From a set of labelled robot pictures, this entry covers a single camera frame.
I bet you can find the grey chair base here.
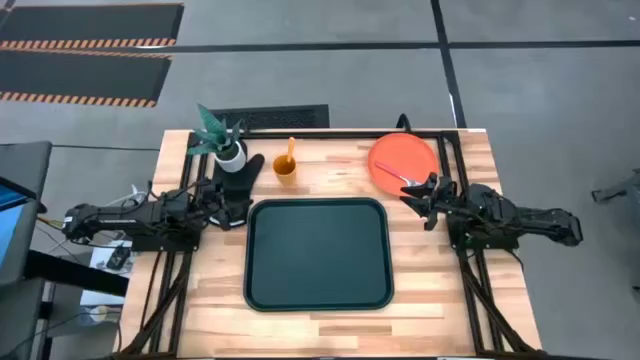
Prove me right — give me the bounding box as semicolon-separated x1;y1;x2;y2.
591;168;640;204

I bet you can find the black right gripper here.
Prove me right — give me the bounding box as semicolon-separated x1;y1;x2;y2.
399;172;460;232

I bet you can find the dark green plastic tray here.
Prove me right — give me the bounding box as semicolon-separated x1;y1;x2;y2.
243;196;395;313

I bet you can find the orange plastic plate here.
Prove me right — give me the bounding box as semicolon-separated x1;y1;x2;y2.
367;132;441;198

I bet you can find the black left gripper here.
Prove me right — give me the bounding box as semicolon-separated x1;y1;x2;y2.
199;179;251;229

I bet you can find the small black device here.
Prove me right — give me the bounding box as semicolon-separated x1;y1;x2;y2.
105;244;133;272

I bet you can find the black floor vent grate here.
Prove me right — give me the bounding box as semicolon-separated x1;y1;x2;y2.
208;103;331;130

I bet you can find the black hazard-striped floor mat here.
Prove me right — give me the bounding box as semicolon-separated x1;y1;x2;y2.
0;2;186;50
0;49;174;109

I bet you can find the black oven mitt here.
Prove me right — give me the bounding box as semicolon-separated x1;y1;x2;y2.
213;153;266;201

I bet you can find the pink-handled metal fork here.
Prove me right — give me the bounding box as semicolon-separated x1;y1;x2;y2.
374;160;424;188

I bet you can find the green leafy plant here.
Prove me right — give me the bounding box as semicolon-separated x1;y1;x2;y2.
187;103;245;157

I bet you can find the blue-screen monitor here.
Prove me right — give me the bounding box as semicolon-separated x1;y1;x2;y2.
0;175;32;287

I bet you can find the orange plastic cup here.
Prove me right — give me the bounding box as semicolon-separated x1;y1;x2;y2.
272;153;298;187

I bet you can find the white plant pot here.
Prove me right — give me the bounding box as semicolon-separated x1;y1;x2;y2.
213;141;249;174

